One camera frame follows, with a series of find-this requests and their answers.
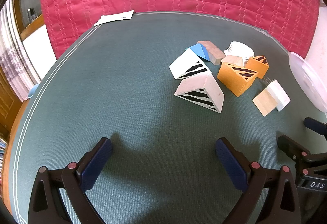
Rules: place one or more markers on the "white striped triangular block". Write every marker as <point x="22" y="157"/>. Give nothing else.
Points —
<point x="201" y="90"/>
<point x="186" y="63"/>

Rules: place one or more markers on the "light wooden block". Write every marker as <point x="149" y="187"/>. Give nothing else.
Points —
<point x="264" y="101"/>
<point x="232" y="60"/>

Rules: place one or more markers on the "white round cup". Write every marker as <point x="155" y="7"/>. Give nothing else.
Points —
<point x="241" y="49"/>

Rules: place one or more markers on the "brown wooden block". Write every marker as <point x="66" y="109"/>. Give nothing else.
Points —
<point x="212" y="50"/>

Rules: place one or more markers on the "green mat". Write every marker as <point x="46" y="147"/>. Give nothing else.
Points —
<point x="115" y="81"/>

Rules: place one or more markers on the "large orange striped block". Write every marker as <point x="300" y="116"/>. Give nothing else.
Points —
<point x="236" y="78"/>

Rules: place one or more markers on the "light blue object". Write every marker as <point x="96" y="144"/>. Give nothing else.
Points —
<point x="33" y="91"/>

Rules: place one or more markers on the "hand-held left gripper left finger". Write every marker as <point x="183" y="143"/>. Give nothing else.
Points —
<point x="97" y="162"/>

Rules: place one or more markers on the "small orange striped block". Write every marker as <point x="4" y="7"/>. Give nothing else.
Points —
<point x="258" y="65"/>

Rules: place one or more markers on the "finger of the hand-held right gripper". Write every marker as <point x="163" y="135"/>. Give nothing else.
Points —
<point x="316" y="125"/>
<point x="290" y="144"/>

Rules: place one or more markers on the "clear plastic basin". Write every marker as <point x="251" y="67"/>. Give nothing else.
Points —
<point x="310" y="78"/>

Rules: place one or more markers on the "white paper card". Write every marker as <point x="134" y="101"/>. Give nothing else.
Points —
<point x="115" y="17"/>

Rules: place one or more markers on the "blue triangular block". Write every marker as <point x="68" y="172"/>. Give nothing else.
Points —
<point x="201" y="51"/>

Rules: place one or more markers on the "wooden window frame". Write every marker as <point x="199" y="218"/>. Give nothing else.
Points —
<point x="30" y="27"/>

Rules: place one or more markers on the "row of books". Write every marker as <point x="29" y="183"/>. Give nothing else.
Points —
<point x="2" y="155"/>

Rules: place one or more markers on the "patterned curtain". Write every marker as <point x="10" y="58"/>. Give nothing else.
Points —
<point x="14" y="55"/>

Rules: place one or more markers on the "wooden cabinet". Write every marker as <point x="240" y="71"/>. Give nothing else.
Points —
<point x="7" y="101"/>

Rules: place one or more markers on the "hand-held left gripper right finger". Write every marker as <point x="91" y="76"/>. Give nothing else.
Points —
<point x="231" y="162"/>

